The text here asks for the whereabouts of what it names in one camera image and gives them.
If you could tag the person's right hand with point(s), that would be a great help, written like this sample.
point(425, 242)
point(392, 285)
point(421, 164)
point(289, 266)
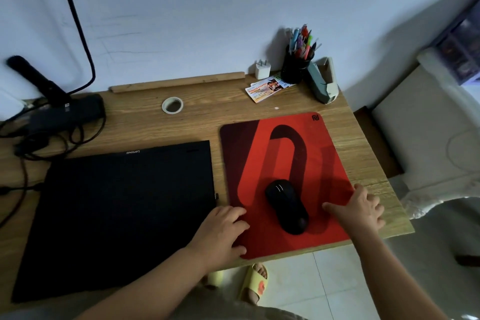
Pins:
point(360, 216)

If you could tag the person's left hand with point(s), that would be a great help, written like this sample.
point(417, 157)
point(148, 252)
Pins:
point(215, 235)

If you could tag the person's right middle finger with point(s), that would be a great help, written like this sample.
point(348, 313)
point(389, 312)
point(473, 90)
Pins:
point(372, 199)

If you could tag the person's right little finger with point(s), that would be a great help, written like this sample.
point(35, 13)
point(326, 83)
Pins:
point(380, 223)

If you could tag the person's left thumb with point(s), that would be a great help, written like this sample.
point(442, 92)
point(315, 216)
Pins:
point(238, 250)

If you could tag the person's right thumb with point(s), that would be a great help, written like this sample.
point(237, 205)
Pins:
point(333, 208)

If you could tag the red mouse pad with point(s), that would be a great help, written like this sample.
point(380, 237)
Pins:
point(262, 166)

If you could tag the person's right forearm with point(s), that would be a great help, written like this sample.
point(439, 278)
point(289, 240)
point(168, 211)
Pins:
point(390, 278)

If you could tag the person's left forearm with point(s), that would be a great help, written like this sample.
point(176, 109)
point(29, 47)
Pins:
point(150, 286)

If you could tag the person's foot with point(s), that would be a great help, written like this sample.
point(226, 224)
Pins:
point(259, 271)

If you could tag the yellow slipper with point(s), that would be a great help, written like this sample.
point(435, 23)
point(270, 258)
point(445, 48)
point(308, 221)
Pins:
point(254, 286)
point(215, 279)

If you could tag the black computer mouse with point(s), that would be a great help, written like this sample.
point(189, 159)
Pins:
point(287, 207)

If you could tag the person's grey shorts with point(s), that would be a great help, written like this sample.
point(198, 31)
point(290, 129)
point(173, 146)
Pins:
point(240, 310)

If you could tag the white lace cloth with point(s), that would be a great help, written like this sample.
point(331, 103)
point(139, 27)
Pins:
point(438, 194)

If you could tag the beige cushion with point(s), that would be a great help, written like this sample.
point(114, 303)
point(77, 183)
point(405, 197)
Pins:
point(423, 124)

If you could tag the grey-green stapler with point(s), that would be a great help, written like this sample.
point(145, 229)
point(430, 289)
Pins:
point(323, 85)

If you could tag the black laptop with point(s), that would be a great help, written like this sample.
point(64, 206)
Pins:
point(116, 214)

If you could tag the pile of printed cards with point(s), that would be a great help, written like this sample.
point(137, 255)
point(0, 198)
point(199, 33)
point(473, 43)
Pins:
point(264, 90)

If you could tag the black pen holder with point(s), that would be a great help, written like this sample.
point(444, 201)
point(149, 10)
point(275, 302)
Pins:
point(293, 68)

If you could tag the white charger plug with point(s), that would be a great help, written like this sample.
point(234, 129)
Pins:
point(262, 69)

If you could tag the white tape roll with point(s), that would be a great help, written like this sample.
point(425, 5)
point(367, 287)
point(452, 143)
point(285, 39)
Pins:
point(172, 105)

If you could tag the bunch of colourful pens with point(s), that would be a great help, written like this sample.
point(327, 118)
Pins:
point(303, 43)

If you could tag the wooden stick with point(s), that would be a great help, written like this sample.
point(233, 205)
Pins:
point(176, 82)

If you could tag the purple plastic drawer unit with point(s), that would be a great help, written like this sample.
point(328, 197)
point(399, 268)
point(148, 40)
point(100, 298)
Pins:
point(463, 44)

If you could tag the black handheld device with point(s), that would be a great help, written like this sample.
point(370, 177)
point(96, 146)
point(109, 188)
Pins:
point(37, 79)

